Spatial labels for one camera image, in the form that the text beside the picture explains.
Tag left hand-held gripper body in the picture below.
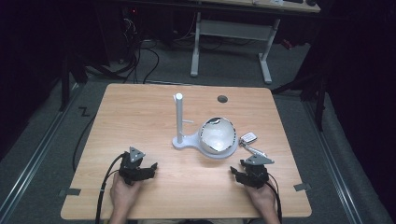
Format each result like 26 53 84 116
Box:
119 147 148 187

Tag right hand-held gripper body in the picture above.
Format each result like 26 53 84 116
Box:
239 154 276 189

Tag person's right hand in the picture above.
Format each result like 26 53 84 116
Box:
247 182 278 215

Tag person's left hand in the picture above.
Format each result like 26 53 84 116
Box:
108 173 143 215

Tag white bowl with dark rim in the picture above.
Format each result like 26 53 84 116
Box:
198 117 237 155

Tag grey tape piece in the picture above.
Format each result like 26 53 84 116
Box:
58 188 82 198
293 182 312 192

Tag white stand with pole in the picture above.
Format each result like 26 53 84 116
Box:
172 92 239 160

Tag black stand legs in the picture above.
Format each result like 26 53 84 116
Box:
58 50 90 113
271 69 329 133

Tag black computer tower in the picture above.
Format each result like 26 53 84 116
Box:
119 5 142 64

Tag white-legged wooden desk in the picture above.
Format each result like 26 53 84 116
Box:
189 0 322 86

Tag silver metal key strap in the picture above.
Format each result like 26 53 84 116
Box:
238 139 268 159

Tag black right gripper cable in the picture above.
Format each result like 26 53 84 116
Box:
265 172 283 224

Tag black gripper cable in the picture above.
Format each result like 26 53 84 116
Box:
94 153 126 224
265 172 283 224

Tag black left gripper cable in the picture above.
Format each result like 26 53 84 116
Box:
94 153 126 224

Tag thin black floor cable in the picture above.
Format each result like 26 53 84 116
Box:
71 114 98 173

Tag metal floor rail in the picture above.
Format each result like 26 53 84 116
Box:
303 100 364 224
0 81 86 217

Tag black floor cable bundle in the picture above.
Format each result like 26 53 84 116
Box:
88 17 161 85

